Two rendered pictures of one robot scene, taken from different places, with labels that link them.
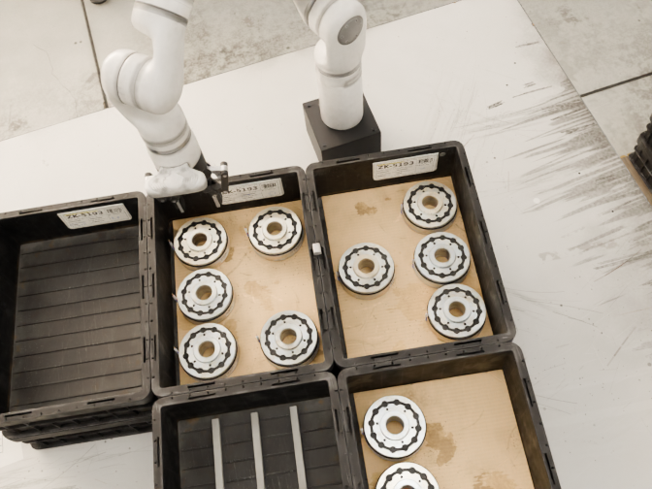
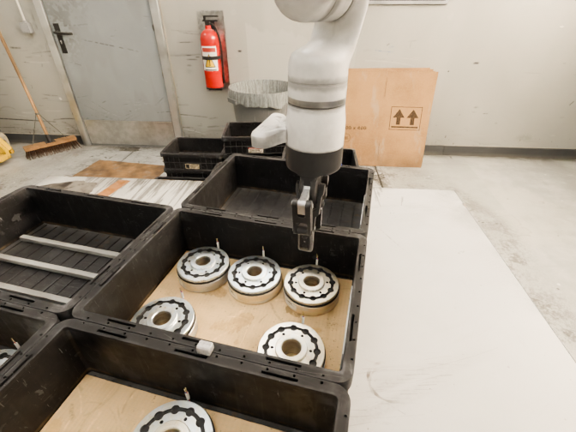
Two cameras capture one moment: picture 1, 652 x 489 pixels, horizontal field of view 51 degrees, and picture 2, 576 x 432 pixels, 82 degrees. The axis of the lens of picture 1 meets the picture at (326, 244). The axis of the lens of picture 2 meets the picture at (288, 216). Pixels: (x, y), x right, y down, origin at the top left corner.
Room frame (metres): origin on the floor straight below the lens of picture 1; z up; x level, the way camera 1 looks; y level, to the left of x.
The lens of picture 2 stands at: (0.70, -0.20, 1.30)
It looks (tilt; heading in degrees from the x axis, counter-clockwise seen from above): 33 degrees down; 105
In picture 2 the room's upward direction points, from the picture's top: straight up
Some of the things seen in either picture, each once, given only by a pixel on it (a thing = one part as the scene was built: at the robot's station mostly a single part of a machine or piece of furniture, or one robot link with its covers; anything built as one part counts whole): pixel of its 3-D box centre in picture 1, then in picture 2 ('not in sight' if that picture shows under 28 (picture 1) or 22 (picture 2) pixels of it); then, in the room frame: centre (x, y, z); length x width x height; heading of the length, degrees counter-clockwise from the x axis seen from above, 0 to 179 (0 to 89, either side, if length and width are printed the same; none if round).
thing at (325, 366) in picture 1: (234, 275); (238, 274); (0.52, 0.17, 0.92); 0.40 x 0.30 x 0.02; 0
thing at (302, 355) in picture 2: (275, 228); (291, 348); (0.63, 0.09, 0.86); 0.05 x 0.05 x 0.01
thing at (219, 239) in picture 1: (200, 241); (311, 283); (0.64, 0.24, 0.86); 0.10 x 0.10 x 0.01
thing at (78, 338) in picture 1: (77, 312); (285, 207); (0.52, 0.47, 0.87); 0.40 x 0.30 x 0.11; 0
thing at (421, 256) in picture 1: (441, 256); not in sight; (0.52, -0.21, 0.86); 0.10 x 0.10 x 0.01
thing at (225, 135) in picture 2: not in sight; (257, 162); (-0.01, 1.74, 0.37); 0.42 x 0.34 x 0.46; 10
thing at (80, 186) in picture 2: not in sight; (61, 191); (-0.37, 0.62, 0.71); 0.22 x 0.19 x 0.01; 10
